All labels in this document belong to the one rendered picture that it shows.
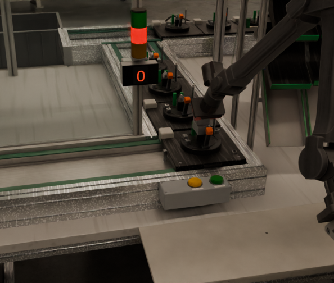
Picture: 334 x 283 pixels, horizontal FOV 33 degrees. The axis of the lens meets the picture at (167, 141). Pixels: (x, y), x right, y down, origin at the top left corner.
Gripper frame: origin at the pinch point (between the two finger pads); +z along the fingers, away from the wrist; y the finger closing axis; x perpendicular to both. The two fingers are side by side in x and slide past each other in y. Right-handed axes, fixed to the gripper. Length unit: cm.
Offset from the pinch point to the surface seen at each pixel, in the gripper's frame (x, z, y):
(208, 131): 7.1, -5.3, 0.4
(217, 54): -68, 83, -44
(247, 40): -78, 88, -65
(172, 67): -49, 57, -10
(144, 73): -15.7, -4.3, 17.5
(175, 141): 3.5, 10.9, 7.7
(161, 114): -12.8, 25.2, 7.3
